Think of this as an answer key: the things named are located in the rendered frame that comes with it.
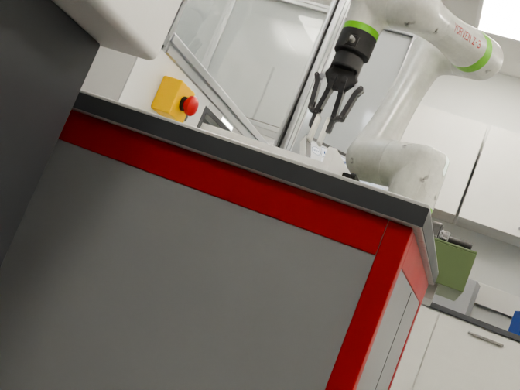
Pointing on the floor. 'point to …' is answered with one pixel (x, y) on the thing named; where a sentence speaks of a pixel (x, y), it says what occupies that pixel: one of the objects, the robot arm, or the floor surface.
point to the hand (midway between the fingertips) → (319, 130)
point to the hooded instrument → (57, 78)
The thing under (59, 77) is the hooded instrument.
